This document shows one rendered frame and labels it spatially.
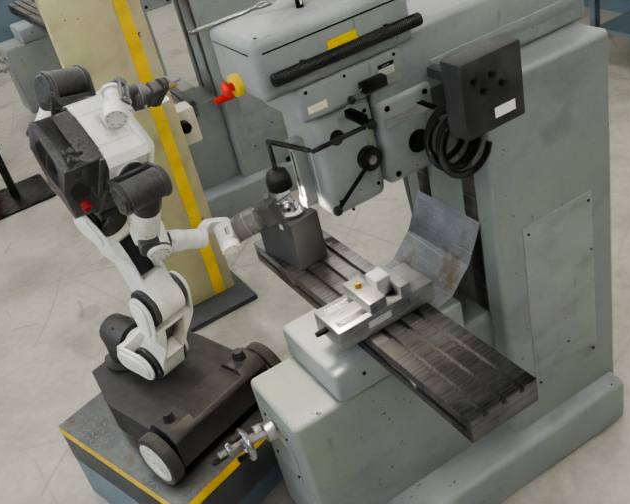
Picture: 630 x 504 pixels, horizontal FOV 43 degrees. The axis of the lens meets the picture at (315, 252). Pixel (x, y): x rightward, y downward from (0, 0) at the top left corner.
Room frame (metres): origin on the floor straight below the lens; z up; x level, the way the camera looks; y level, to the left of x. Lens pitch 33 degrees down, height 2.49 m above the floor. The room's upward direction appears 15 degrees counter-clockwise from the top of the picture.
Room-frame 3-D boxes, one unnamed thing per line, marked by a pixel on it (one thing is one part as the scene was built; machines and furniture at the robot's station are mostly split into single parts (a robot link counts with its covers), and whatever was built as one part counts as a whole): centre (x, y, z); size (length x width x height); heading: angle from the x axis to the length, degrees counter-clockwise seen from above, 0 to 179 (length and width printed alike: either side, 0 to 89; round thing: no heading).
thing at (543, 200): (2.34, -0.69, 0.78); 0.50 x 0.47 x 1.56; 113
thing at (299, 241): (2.45, 0.07, 1.04); 0.22 x 0.12 x 0.20; 32
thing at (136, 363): (2.45, 0.68, 0.68); 0.21 x 0.20 x 0.13; 41
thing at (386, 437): (2.09, -0.10, 0.44); 0.81 x 0.32 x 0.60; 113
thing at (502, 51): (1.91, -0.53, 1.62); 0.20 x 0.09 x 0.21; 113
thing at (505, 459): (2.20, -0.35, 0.10); 1.20 x 0.60 x 0.20; 113
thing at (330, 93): (2.11, -0.16, 1.68); 0.34 x 0.24 x 0.10; 113
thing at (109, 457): (2.42, 0.66, 0.20); 0.78 x 0.68 x 0.40; 41
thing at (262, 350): (2.41, 0.30, 0.50); 0.20 x 0.05 x 0.20; 41
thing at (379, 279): (2.00, -0.17, 1.04); 0.06 x 0.05 x 0.06; 23
